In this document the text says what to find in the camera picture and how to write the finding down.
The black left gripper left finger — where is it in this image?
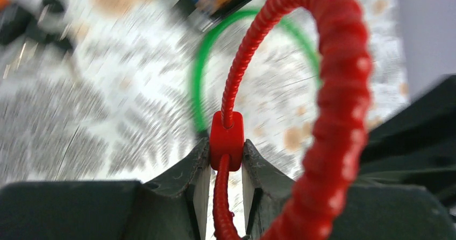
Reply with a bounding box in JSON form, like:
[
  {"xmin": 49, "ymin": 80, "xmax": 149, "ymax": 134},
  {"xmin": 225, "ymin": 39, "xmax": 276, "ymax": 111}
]
[{"xmin": 1, "ymin": 139, "xmax": 210, "ymax": 239}]

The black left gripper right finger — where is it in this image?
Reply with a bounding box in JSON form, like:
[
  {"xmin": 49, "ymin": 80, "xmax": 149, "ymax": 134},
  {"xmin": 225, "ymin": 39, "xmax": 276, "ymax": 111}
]
[{"xmin": 242, "ymin": 140, "xmax": 455, "ymax": 240}]

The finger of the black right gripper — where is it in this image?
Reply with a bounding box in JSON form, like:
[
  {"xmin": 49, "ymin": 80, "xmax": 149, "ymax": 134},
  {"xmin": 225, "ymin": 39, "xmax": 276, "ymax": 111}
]
[{"xmin": 360, "ymin": 74, "xmax": 455, "ymax": 203}]

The red cable lock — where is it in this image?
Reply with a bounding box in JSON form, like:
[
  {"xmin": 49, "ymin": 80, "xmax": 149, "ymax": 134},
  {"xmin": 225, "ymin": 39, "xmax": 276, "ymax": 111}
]
[{"xmin": 209, "ymin": 0, "xmax": 372, "ymax": 239}]

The green cable lock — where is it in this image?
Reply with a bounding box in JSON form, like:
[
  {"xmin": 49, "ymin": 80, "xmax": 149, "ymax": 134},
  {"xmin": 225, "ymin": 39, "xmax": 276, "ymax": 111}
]
[{"xmin": 189, "ymin": 8, "xmax": 321, "ymax": 138}]

